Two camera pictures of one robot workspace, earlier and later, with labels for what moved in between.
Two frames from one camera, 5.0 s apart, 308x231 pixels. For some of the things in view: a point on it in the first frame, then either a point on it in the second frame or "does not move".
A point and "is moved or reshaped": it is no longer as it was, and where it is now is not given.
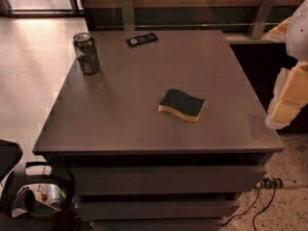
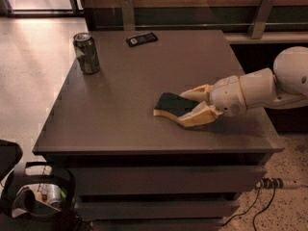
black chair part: (11, 153) does not move
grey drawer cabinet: (135, 167) does not move
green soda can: (86, 51) does not move
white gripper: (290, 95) -> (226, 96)
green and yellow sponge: (181, 104) is moved or reshaped
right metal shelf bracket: (261, 15) does not move
